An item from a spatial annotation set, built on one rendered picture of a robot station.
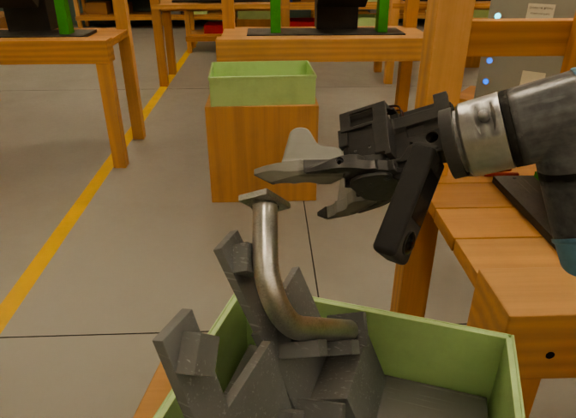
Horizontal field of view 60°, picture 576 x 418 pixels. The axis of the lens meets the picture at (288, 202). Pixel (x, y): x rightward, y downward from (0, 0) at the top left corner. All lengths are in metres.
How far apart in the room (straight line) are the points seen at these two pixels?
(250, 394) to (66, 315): 1.93
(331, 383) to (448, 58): 0.88
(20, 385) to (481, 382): 1.74
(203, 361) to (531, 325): 0.64
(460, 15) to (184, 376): 1.08
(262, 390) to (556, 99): 0.41
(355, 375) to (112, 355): 1.56
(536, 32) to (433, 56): 0.31
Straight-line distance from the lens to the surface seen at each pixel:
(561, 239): 0.53
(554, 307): 0.98
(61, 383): 2.14
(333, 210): 0.62
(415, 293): 1.64
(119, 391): 2.03
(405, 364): 0.83
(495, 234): 1.19
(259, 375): 0.57
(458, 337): 0.78
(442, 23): 1.32
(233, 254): 0.59
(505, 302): 0.95
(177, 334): 0.45
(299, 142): 0.52
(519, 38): 1.49
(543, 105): 0.49
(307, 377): 0.71
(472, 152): 0.49
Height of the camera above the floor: 1.45
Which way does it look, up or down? 27 degrees down
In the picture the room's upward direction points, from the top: straight up
